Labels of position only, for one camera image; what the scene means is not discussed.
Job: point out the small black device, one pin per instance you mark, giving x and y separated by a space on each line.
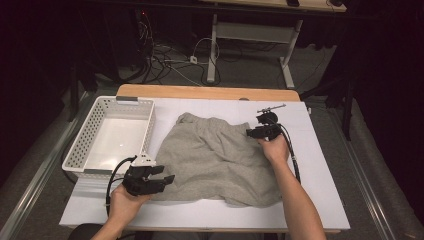
336 2
293 2

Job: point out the metal floor rail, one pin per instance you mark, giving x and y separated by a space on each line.
366 196
33 186

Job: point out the white table cover board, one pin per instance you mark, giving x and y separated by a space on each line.
316 166

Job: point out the grey shorts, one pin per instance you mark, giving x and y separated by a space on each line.
213 160

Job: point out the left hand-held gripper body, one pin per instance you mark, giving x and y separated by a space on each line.
140 181

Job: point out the white-framed desk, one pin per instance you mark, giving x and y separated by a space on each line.
256 32

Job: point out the black chair seat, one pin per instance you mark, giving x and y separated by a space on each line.
83 231

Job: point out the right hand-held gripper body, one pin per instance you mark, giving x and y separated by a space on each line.
271 131

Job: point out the black stand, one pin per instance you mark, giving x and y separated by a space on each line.
72 100
348 116

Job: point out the person's right hand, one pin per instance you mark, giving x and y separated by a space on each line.
275 150

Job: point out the white perforated plastic basket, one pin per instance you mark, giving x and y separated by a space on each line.
116 140

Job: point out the wooden table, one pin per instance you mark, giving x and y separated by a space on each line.
206 91

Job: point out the person's left hand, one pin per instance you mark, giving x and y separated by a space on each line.
125 208

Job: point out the white power adapter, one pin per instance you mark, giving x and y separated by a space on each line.
193 60

